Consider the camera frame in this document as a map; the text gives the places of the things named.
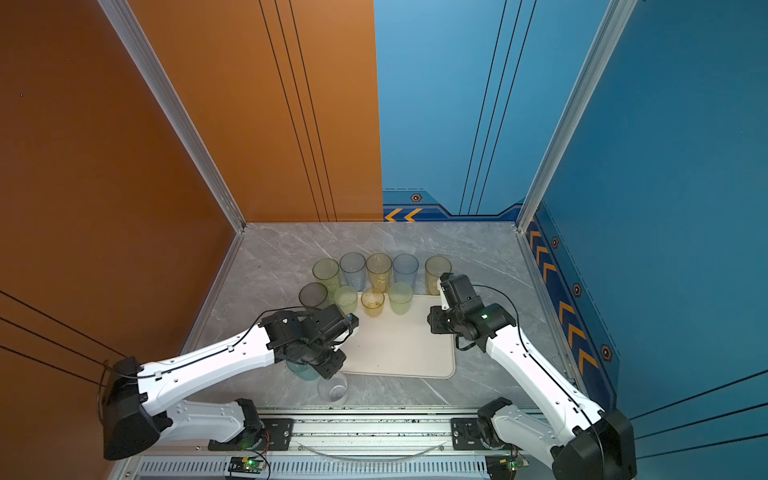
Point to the tall green glass back row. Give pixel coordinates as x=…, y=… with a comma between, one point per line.
x=327, y=272

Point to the tall amber glass back right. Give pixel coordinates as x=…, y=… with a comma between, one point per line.
x=435, y=267

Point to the tall grey-blue glass back row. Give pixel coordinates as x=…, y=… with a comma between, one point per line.
x=353, y=269

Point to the white rectangular plastic tray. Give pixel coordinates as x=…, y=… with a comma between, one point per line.
x=399, y=345

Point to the tall blue glass back row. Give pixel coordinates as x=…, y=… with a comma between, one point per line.
x=405, y=268

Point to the left aluminium corner post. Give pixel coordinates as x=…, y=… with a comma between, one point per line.
x=135, y=41

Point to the aluminium front rail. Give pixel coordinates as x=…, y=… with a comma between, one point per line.
x=339, y=444

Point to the right green circuit board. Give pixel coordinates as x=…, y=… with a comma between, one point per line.
x=505, y=467

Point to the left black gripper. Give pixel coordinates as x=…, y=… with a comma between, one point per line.
x=337, y=366

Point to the clear short glass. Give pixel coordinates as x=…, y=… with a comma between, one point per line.
x=333, y=390

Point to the dark smoky grey glass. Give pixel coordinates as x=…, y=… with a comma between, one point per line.
x=314, y=295

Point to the left green circuit board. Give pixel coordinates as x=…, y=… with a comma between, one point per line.
x=249, y=467

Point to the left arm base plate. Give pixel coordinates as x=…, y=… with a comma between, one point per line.
x=275, y=435

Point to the short pale green glass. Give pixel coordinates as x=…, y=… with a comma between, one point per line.
x=346, y=298

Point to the tall yellow glass back row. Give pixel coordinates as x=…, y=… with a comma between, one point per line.
x=379, y=266

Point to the short yellow glass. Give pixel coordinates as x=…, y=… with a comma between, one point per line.
x=373, y=301

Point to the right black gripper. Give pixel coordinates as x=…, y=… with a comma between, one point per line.
x=434, y=321

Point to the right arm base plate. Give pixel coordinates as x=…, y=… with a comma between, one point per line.
x=471, y=433

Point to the short light green glass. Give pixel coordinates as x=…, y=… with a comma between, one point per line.
x=400, y=297

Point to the green circuit board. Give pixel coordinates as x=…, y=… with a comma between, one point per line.
x=505, y=467
x=249, y=467

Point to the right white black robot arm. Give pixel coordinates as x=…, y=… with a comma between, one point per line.
x=577, y=438

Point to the teal glass lower left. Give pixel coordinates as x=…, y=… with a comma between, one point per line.
x=303, y=371

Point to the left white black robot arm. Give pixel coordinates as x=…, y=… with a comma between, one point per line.
x=144, y=404

